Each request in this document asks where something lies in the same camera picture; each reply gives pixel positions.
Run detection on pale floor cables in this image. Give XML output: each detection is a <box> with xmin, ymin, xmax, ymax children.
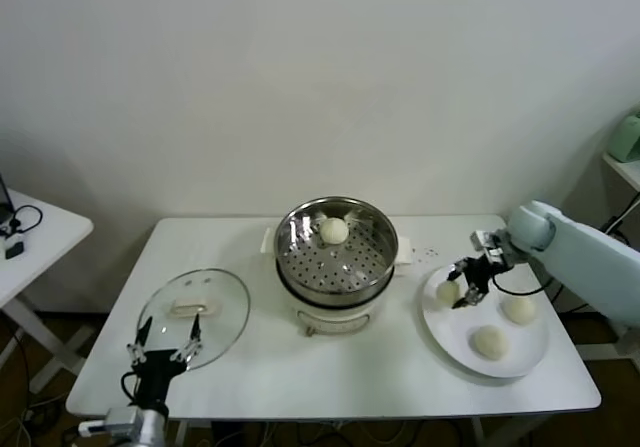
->
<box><xmin>0</xmin><ymin>401</ymin><xmax>71</xmax><ymax>447</ymax></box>

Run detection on white side table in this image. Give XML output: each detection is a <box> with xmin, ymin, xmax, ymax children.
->
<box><xmin>0</xmin><ymin>186</ymin><xmax>95</xmax><ymax>393</ymax></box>

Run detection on black cable on side table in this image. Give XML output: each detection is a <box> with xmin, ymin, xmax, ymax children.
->
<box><xmin>8</xmin><ymin>204</ymin><xmax>44</xmax><ymax>234</ymax></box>

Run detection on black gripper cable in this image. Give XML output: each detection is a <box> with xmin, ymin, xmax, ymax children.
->
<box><xmin>489</xmin><ymin>261</ymin><xmax>554</xmax><ymax>298</ymax></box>
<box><xmin>119</xmin><ymin>369</ymin><xmax>142</xmax><ymax>408</ymax></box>

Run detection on glass pot lid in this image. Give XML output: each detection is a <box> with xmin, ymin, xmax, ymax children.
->
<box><xmin>135</xmin><ymin>267</ymin><xmax>251</xmax><ymax>372</ymax></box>

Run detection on pale green appliance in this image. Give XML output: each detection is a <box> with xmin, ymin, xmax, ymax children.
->
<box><xmin>608</xmin><ymin>109</ymin><xmax>640</xmax><ymax>163</ymax></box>

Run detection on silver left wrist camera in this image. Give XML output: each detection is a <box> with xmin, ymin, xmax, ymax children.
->
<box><xmin>78</xmin><ymin>406</ymin><xmax>146</xmax><ymax>436</ymax></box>

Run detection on white round plate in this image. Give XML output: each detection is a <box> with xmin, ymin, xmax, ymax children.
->
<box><xmin>420</xmin><ymin>263</ymin><xmax>551</xmax><ymax>379</ymax></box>

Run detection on white steamed baozi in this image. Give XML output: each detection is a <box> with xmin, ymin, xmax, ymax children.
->
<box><xmin>501</xmin><ymin>294</ymin><xmax>536</xmax><ymax>326</ymax></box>
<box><xmin>435</xmin><ymin>280</ymin><xmax>462</xmax><ymax>306</ymax></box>
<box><xmin>319</xmin><ymin>218</ymin><xmax>349</xmax><ymax>245</ymax></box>
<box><xmin>472</xmin><ymin>324</ymin><xmax>510</xmax><ymax>361</ymax></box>

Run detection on dark flat device edge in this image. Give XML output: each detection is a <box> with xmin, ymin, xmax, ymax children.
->
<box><xmin>0</xmin><ymin>175</ymin><xmax>12</xmax><ymax>223</ymax></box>

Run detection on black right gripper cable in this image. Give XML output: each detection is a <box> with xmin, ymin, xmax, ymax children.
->
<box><xmin>489</xmin><ymin>261</ymin><xmax>554</xmax><ymax>298</ymax></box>

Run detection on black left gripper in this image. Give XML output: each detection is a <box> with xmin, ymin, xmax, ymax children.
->
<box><xmin>124</xmin><ymin>315</ymin><xmax>203</xmax><ymax>407</ymax></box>

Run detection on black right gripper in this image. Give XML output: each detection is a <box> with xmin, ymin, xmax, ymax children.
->
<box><xmin>446</xmin><ymin>252</ymin><xmax>506</xmax><ymax>311</ymax></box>

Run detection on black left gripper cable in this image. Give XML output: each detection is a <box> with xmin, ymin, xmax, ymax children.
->
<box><xmin>119</xmin><ymin>369</ymin><xmax>142</xmax><ymax>408</ymax></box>

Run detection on small white black adapter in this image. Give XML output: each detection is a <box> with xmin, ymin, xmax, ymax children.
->
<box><xmin>3</xmin><ymin>231</ymin><xmax>26</xmax><ymax>261</ymax></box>

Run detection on steel steamer basket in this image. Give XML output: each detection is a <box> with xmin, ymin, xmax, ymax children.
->
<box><xmin>261</xmin><ymin>195</ymin><xmax>414</xmax><ymax>306</ymax></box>

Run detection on cream electric cooker base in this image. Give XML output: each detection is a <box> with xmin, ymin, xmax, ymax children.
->
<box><xmin>274</xmin><ymin>259</ymin><xmax>414</xmax><ymax>339</ymax></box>

